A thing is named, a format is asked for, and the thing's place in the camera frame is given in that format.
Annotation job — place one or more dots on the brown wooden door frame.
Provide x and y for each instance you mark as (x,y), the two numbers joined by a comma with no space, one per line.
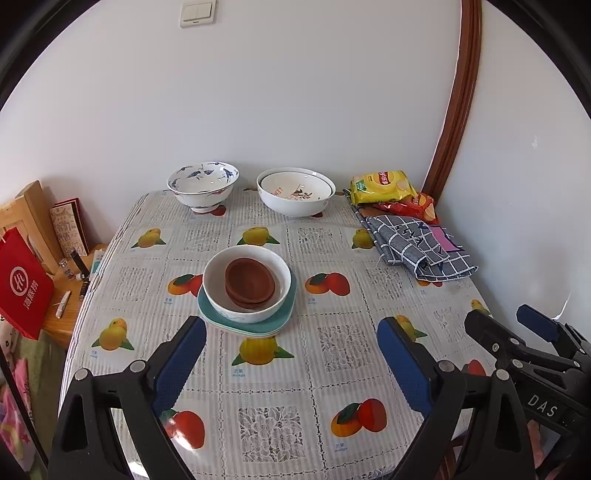
(461,98)

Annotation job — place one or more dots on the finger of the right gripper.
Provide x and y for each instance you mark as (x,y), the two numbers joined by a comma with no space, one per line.
(546,328)
(495,338)

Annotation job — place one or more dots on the white wall switch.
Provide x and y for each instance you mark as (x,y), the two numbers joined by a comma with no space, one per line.
(195,13)

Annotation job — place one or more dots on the red chips bag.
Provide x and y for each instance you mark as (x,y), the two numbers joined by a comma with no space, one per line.
(421,207)

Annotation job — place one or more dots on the brown small saucer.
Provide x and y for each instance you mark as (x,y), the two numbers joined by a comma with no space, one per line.
(250,292)
(246,267)

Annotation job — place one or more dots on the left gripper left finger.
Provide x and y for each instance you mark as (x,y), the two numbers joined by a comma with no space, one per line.
(86,444)

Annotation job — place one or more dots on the wooden side table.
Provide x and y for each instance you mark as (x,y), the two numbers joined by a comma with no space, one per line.
(61,316)

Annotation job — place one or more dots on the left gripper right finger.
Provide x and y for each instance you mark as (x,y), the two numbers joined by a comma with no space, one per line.
(497,444)

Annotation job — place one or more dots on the red paper bag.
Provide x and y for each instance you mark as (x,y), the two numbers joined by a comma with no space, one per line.
(25,288)

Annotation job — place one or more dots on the fruit print tablecloth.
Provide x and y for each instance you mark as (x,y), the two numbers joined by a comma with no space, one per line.
(315,401)

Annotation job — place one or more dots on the white ceramic bowl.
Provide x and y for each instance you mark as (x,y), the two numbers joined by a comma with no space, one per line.
(213,283)

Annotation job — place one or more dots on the person's right hand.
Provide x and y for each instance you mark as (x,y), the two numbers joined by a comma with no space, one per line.
(535,437)

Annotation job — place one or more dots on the blue floral porcelain bowl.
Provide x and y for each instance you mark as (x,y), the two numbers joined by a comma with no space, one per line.
(203,187)

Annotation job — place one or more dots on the yellow chips bag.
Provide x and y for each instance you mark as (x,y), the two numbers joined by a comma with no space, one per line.
(384,186)

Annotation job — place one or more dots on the green square plate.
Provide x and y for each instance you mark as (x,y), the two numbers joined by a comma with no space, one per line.
(246,333)

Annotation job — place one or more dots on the patterned red-edged box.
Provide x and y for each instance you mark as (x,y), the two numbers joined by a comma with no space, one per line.
(68,227)

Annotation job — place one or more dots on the grey checked cloth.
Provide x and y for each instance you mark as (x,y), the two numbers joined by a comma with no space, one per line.
(429,252)

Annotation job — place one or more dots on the large white outer bowl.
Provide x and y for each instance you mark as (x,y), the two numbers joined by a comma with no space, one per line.
(291,208)

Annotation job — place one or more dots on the teal square plate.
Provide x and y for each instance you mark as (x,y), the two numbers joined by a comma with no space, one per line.
(282,315)

